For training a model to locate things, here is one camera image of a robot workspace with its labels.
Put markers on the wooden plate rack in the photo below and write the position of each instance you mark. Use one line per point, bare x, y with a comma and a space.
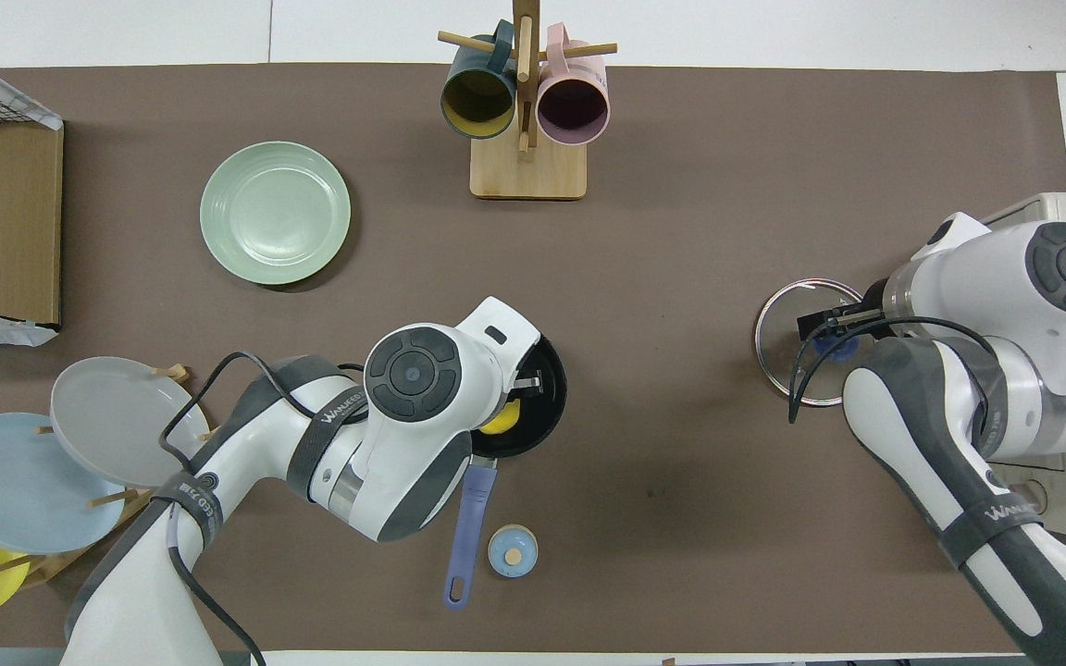
172, 373

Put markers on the light blue plate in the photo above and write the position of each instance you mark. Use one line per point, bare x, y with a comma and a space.
15, 490

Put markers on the dark blue saucepan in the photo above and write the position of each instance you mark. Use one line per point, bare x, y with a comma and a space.
470, 527

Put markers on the brown table mat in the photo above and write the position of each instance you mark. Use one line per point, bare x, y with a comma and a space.
681, 231

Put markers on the light green plate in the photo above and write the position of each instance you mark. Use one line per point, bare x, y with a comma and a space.
274, 213

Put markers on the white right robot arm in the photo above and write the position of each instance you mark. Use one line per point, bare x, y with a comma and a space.
1051, 277

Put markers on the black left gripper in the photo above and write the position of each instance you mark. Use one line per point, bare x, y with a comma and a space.
528, 380

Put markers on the glass lid with blue knob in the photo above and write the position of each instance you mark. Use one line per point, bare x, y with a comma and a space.
774, 361

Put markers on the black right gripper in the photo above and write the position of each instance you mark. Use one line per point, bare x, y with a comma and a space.
834, 324

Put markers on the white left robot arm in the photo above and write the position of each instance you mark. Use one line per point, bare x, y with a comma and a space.
403, 388

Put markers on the pink mug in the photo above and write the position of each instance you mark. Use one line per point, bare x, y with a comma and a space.
573, 106

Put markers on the dark teal mug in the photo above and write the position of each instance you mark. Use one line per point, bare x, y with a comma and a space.
477, 97

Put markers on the grey plate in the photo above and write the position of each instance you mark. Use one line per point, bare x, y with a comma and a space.
117, 416

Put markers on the wooden mug tree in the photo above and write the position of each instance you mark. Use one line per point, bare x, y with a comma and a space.
528, 176

